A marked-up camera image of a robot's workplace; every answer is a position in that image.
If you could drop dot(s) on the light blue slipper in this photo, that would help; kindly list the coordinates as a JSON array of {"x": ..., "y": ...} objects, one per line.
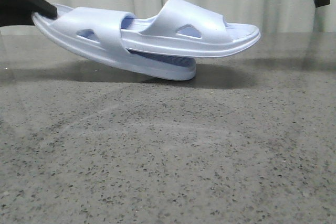
[
  {"x": 184, "y": 29},
  {"x": 95, "y": 34}
]

